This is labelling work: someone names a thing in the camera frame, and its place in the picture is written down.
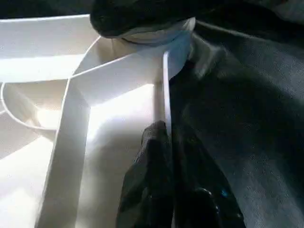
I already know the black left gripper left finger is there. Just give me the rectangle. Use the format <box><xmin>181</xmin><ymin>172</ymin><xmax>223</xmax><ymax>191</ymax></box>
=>
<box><xmin>116</xmin><ymin>121</ymin><xmax>174</xmax><ymax>228</ymax></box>

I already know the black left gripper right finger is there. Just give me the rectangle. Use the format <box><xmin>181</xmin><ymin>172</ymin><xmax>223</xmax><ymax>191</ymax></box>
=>
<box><xmin>170</xmin><ymin>123</ymin><xmax>246</xmax><ymax>228</ymax></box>

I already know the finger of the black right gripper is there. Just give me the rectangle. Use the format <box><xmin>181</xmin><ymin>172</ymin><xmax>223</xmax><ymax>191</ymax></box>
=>
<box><xmin>90</xmin><ymin>0</ymin><xmax>205</xmax><ymax>38</ymax></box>

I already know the white plastic table leg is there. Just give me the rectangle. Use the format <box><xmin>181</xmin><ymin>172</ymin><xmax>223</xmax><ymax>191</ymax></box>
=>
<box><xmin>112</xmin><ymin>18</ymin><xmax>196</xmax><ymax>46</ymax></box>

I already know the white plastic table top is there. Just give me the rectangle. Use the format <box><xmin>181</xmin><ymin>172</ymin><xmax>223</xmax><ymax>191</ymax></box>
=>
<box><xmin>0</xmin><ymin>14</ymin><xmax>196</xmax><ymax>228</ymax></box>

